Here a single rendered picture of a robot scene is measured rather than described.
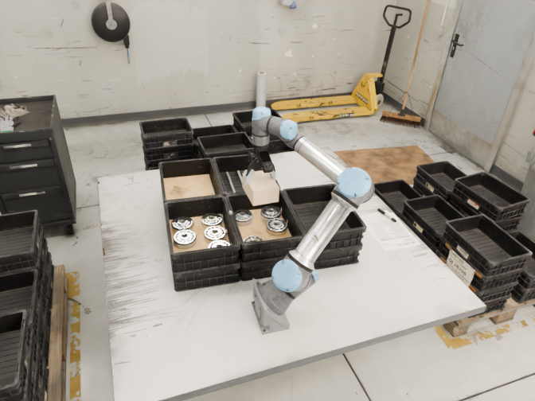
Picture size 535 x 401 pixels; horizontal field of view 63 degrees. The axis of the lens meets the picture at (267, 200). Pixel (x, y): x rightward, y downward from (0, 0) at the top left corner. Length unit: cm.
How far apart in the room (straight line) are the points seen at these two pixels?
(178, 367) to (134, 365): 16
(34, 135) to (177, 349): 186
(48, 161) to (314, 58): 356
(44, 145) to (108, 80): 212
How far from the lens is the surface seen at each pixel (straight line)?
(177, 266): 193
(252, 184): 194
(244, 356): 180
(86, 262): 337
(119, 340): 191
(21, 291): 273
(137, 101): 530
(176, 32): 513
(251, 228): 215
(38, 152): 326
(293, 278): 162
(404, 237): 247
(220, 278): 202
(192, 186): 247
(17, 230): 298
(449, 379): 283
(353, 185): 161
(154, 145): 365
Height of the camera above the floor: 216
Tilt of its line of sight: 34 degrees down
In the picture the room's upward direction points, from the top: 3 degrees clockwise
